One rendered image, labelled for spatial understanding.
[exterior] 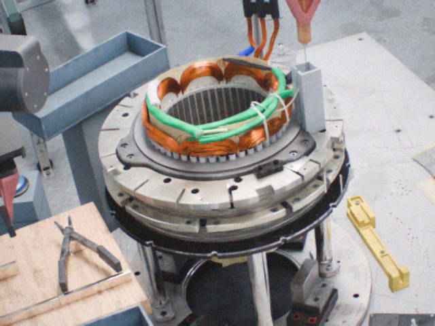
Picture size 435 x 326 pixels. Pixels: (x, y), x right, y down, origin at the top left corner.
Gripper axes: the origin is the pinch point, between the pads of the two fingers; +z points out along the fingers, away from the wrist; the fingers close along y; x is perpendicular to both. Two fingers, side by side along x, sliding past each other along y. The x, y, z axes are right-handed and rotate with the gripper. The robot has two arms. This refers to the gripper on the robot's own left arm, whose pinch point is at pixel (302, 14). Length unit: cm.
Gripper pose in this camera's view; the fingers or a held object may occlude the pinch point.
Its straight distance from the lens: 107.1
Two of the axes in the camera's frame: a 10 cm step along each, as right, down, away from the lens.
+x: -9.7, 1.7, -1.6
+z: 0.5, 8.3, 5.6
